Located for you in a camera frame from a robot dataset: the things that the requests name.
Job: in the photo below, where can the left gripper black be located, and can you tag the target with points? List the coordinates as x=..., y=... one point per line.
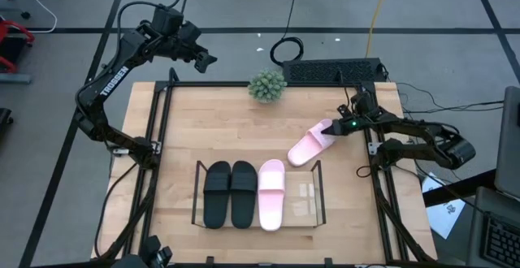
x=187, y=42

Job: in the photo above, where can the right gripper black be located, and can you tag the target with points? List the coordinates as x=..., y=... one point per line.
x=357, y=119

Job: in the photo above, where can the pink slide sandal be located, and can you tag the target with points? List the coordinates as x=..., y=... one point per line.
x=308, y=146
x=271, y=199

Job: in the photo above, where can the black slide sandal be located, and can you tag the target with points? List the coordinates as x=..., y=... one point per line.
x=217, y=197
x=243, y=197

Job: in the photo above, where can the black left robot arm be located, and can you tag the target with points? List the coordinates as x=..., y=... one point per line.
x=113, y=82

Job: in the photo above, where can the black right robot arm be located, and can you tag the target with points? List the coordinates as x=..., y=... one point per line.
x=418, y=128

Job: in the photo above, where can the black perforated computer case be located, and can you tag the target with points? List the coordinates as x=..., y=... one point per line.
x=333, y=71

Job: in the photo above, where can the green ball plant in pot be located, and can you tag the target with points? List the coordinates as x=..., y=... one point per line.
x=267, y=85

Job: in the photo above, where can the clear acrylic tray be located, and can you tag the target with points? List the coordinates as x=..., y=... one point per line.
x=302, y=199

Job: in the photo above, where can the black beam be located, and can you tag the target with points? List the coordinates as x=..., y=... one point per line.
x=455, y=191

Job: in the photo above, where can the white paper sheet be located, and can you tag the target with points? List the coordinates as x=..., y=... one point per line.
x=445, y=215

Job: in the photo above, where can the grey desk unit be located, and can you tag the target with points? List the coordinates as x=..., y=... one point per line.
x=479, y=207

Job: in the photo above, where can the grey monitor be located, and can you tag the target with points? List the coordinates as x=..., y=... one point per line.
x=510, y=146

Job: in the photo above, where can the red metal cart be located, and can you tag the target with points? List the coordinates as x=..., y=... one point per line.
x=12, y=28

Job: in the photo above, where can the black keyboard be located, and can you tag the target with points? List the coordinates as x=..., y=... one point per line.
x=503, y=243

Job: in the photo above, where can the black metal table frame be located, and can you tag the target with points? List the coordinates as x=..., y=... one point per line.
x=203, y=84

